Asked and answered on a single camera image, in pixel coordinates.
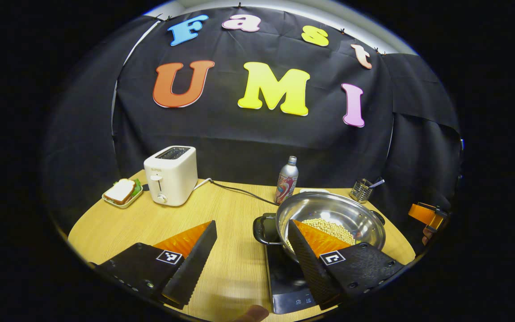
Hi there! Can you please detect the silver bottle with red label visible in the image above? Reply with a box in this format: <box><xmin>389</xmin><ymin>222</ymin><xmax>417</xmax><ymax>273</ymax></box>
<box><xmin>274</xmin><ymin>156</ymin><xmax>299</xmax><ymax>205</ymax></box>

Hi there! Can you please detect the pile of soybeans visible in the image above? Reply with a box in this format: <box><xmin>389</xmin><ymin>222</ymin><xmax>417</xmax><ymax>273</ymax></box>
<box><xmin>287</xmin><ymin>218</ymin><xmax>355</xmax><ymax>251</ymax></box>

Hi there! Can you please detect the stainless steel pot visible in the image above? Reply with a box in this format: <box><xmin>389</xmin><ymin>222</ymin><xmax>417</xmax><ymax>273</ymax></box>
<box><xmin>253</xmin><ymin>191</ymin><xmax>386</xmax><ymax>264</ymax></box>

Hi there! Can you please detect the black backdrop cloth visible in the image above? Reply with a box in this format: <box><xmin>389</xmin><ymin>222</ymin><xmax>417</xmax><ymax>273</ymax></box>
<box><xmin>41</xmin><ymin>5</ymin><xmax>464</xmax><ymax>251</ymax></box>

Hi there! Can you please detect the black induction cooktop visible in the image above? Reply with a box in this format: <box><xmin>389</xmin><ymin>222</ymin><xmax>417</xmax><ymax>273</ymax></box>
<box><xmin>264</xmin><ymin>244</ymin><xmax>318</xmax><ymax>315</ymax></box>

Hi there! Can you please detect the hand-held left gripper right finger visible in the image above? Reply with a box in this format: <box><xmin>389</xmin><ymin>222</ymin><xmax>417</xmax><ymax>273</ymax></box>
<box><xmin>287</xmin><ymin>219</ymin><xmax>405</xmax><ymax>310</ymax></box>

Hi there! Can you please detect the white toaster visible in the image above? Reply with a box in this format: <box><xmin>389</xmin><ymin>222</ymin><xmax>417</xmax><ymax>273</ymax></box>
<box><xmin>144</xmin><ymin>145</ymin><xmax>198</xmax><ymax>207</ymax></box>

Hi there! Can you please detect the sandwich with lettuce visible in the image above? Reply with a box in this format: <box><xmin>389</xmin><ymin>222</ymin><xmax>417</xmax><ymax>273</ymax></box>
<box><xmin>103</xmin><ymin>178</ymin><xmax>142</xmax><ymax>205</ymax></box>

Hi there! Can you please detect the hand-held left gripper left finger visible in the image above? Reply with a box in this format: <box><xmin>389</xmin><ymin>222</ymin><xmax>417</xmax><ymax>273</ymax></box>
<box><xmin>90</xmin><ymin>220</ymin><xmax>218</xmax><ymax>310</ymax></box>

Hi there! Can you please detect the metal wire utensil holder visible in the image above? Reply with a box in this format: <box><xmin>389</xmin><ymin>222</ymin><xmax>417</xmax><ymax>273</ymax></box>
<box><xmin>349</xmin><ymin>178</ymin><xmax>374</xmax><ymax>204</ymax></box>

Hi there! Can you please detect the black power cable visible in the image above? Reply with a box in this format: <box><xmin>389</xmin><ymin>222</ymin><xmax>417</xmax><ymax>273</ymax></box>
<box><xmin>211</xmin><ymin>178</ymin><xmax>280</xmax><ymax>206</ymax></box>

